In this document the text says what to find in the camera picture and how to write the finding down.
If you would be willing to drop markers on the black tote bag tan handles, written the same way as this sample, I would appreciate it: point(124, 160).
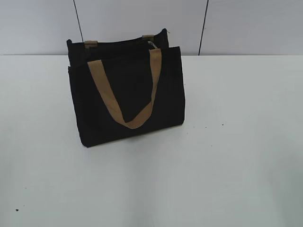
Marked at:
point(127, 88)

